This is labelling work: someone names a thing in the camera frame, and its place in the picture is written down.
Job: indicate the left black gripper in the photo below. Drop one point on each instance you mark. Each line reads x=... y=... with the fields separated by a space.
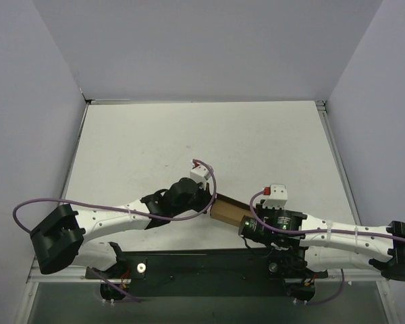
x=206 y=198

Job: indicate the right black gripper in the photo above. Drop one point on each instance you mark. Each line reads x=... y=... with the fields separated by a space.
x=244 y=229

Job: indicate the brown cardboard paper box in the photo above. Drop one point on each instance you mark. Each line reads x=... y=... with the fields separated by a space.
x=229 y=211

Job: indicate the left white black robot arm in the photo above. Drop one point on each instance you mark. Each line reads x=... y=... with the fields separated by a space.
x=70 y=237

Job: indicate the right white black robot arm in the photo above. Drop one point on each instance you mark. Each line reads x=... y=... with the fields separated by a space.
x=301 y=242

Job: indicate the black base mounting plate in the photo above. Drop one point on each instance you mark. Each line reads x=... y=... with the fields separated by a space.
x=234 y=272

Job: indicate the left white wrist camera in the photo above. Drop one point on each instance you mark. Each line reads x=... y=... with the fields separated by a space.
x=200 y=174

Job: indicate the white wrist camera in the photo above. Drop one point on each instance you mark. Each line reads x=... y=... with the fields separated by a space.
x=200 y=174
x=275 y=196

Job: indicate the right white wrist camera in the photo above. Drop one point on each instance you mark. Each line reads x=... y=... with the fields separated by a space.
x=275 y=196

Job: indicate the aluminium table frame rail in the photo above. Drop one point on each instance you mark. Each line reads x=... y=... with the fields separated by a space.
x=349 y=274

